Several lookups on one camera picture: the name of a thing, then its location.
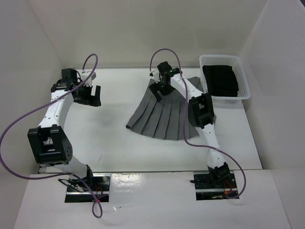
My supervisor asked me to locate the grey pleated skirt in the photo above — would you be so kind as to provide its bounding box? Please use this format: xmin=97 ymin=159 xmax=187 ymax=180
xmin=125 ymin=76 xmax=217 ymax=140

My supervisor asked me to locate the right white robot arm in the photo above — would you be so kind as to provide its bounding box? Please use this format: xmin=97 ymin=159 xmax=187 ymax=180
xmin=149 ymin=62 xmax=230 ymax=187

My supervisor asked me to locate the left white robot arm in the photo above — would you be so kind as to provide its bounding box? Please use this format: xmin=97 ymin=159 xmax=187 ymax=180
xmin=27 ymin=68 xmax=101 ymax=191

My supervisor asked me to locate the black folded skirt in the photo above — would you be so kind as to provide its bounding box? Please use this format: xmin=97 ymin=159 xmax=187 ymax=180
xmin=202 ymin=65 xmax=239 ymax=97

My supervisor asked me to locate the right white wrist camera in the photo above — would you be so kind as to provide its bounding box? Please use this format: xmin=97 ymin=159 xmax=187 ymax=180
xmin=149 ymin=69 xmax=161 ymax=83

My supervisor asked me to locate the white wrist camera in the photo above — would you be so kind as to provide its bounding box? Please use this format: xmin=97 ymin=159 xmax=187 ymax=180
xmin=80 ymin=71 xmax=96 ymax=87
xmin=149 ymin=69 xmax=161 ymax=83

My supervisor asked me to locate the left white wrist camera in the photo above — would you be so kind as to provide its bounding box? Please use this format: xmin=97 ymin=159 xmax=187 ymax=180
xmin=80 ymin=71 xmax=96 ymax=87

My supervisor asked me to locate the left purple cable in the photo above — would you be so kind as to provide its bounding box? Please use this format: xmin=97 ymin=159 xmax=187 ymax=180
xmin=0 ymin=53 xmax=105 ymax=219

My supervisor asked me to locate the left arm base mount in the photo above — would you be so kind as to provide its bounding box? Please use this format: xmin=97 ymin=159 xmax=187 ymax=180
xmin=58 ymin=173 xmax=111 ymax=203

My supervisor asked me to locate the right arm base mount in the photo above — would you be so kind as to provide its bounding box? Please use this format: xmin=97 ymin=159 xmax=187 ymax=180
xmin=190 ymin=172 xmax=238 ymax=200

